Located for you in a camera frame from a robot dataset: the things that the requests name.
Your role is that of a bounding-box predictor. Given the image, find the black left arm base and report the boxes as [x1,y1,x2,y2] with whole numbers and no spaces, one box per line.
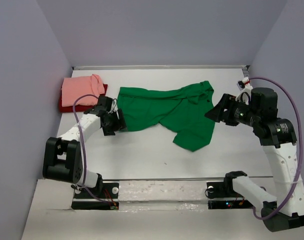
[71,181,120,211]

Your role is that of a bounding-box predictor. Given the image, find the pink t shirt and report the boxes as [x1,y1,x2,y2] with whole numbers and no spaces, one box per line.
[61,74,106,107]

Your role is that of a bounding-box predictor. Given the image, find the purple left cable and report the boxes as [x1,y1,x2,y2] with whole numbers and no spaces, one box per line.
[72,94,118,210]

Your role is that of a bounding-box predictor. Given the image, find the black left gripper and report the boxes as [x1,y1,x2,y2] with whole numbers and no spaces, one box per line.
[102,109,128,136]

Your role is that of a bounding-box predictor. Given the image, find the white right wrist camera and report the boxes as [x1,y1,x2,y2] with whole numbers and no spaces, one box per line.
[236,77,253,105]

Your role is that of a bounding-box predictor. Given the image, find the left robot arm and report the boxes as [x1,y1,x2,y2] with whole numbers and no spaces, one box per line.
[42,96,127,198]

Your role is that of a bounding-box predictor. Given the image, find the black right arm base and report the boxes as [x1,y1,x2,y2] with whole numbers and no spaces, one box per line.
[204,181,253,210]

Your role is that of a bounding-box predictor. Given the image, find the green t shirt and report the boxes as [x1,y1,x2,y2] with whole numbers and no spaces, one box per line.
[117,81,215,152]

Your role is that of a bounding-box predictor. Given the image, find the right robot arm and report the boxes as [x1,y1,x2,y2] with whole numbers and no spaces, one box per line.
[204,87,304,232]

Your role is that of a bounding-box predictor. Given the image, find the dark red t shirt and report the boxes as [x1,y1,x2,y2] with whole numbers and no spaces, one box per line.
[58,84,108,113]

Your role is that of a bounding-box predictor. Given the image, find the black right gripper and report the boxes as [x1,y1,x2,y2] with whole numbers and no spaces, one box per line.
[204,93,260,127]

